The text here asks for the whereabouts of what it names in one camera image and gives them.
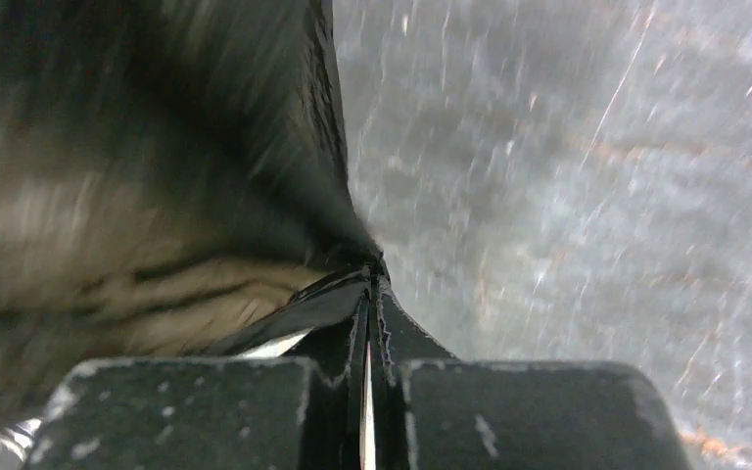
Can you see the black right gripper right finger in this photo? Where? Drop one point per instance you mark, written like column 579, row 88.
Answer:
column 434, row 411

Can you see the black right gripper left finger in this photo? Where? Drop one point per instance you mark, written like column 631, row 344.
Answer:
column 299, row 410

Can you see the black plastic trash bag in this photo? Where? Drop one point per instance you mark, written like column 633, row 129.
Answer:
column 172, row 175

